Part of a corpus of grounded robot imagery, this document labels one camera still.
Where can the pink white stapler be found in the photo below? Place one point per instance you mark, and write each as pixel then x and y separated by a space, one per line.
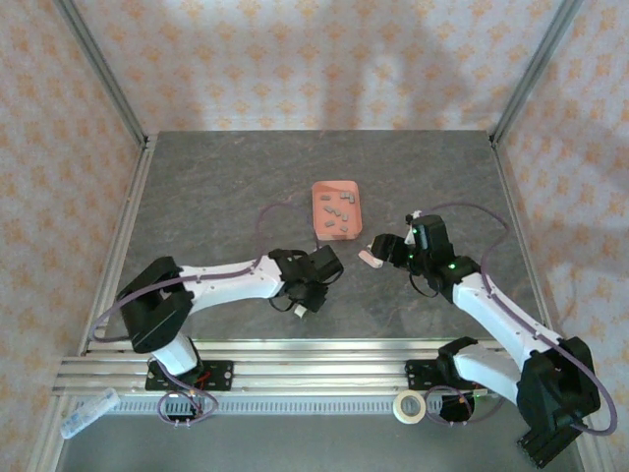
pixel 369 258

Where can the pink plastic tray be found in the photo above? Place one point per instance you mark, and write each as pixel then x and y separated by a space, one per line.
pixel 336 236

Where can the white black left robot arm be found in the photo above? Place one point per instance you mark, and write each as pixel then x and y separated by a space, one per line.
pixel 226 285

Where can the white masking tape roll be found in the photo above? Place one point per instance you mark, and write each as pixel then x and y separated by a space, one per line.
pixel 402 407

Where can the clear plastic packet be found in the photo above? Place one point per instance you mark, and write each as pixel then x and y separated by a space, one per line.
pixel 88 413

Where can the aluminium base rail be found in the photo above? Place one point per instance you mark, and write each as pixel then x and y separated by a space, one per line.
pixel 314 373

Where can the aluminium side rail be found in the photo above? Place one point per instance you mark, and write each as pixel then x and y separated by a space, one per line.
pixel 523 236
pixel 123 236

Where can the aluminium frame post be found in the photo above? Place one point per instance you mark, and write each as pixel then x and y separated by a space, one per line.
pixel 105 74
pixel 531 74

